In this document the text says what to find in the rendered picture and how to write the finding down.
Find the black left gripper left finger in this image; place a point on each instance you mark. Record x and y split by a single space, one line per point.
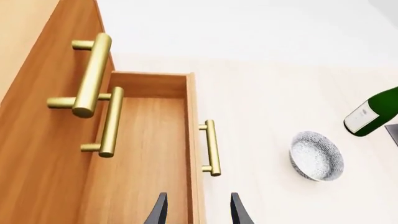
159 212

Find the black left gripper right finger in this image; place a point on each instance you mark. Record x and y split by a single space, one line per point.
239 212

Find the open wooden drawer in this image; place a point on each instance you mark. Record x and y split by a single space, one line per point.
149 144

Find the black-and-white patterned bowl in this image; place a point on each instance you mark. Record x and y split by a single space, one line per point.
314 156

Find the wooden cabinet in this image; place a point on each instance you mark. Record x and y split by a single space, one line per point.
37 140

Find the green wine bottle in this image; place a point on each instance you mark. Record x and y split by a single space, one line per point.
373 112

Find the flat grey stove plate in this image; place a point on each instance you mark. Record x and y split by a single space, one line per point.
393 135

